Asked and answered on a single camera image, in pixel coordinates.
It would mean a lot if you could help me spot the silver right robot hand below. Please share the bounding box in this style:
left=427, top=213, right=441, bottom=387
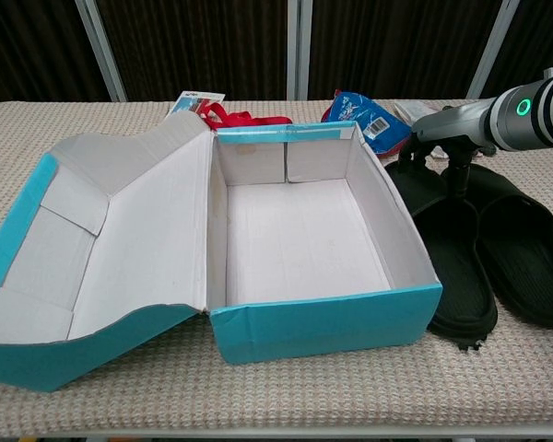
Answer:
left=398, top=98, right=497, bottom=199

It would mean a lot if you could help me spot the black rubber slipper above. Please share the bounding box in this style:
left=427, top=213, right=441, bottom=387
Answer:
left=441, top=163, right=553, bottom=331
left=385, top=158, right=499, bottom=351

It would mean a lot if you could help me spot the light blue cardboard shoe box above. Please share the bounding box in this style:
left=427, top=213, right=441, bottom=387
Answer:
left=0, top=111, right=443, bottom=393

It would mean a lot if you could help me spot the white plastic wrapper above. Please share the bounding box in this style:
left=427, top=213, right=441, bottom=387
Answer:
left=394, top=100, right=443, bottom=158

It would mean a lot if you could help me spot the blue snack packet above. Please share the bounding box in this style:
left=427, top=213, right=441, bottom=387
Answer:
left=321, top=90, right=414, bottom=155

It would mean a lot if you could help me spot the dark brown ribbed partition panel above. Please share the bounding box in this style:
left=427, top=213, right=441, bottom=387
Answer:
left=308, top=0, right=501, bottom=101
left=96, top=0, right=289, bottom=102
left=0, top=0, right=116, bottom=111
left=481, top=0, right=553, bottom=100

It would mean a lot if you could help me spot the white printed card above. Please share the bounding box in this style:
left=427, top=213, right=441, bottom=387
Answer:
left=168, top=90, right=226, bottom=119

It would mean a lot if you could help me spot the beige woven table cloth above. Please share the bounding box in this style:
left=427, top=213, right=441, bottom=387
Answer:
left=0, top=99, right=553, bottom=438

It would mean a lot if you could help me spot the white metal partition post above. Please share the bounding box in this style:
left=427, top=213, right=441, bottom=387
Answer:
left=286, top=0, right=312, bottom=101
left=466, top=0, right=521, bottom=100
left=75, top=0, right=128, bottom=103

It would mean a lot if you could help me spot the red lanyard strap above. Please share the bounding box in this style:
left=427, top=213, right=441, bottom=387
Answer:
left=197, top=101, right=294, bottom=132

